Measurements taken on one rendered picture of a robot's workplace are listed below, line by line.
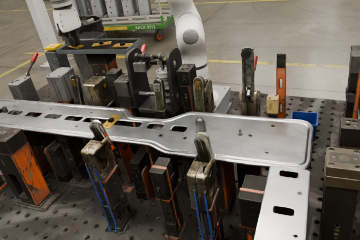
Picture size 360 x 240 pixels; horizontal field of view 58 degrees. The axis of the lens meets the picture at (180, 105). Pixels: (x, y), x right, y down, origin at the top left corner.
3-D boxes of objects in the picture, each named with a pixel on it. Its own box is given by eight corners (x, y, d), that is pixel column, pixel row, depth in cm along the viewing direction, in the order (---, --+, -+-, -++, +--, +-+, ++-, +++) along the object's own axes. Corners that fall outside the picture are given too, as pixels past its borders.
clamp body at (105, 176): (101, 231, 113) (69, 154, 96) (119, 205, 122) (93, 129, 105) (124, 237, 109) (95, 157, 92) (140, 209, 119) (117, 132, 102)
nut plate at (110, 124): (109, 128, 113) (109, 126, 112) (100, 127, 114) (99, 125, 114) (121, 115, 119) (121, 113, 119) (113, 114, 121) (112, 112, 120)
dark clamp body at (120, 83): (127, 160, 145) (105, 84, 127) (141, 142, 156) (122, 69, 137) (149, 163, 141) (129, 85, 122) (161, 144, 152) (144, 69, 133)
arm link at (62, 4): (65, -5, 142) (67, 2, 144) (46, 1, 137) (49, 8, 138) (75, -4, 137) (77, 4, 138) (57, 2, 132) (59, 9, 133)
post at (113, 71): (127, 150, 151) (104, 72, 131) (132, 143, 155) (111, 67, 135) (136, 151, 149) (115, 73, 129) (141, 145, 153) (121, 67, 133)
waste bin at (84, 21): (68, 83, 409) (47, 27, 373) (94, 66, 449) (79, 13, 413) (99, 87, 387) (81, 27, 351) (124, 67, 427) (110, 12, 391)
